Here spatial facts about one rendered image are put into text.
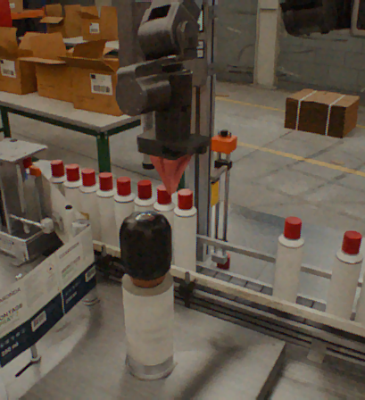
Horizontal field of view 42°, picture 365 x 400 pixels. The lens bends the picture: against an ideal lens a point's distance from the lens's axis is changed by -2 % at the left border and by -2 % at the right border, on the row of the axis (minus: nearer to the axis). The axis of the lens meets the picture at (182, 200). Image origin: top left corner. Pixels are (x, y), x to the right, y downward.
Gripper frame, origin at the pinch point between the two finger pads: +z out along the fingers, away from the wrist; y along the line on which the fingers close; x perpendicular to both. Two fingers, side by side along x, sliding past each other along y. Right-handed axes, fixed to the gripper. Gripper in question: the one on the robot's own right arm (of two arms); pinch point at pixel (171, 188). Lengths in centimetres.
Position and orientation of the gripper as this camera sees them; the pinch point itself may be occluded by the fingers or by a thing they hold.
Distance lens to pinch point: 80.1
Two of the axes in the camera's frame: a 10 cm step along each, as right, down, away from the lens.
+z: -0.2, 9.1, 4.2
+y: 8.6, 2.3, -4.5
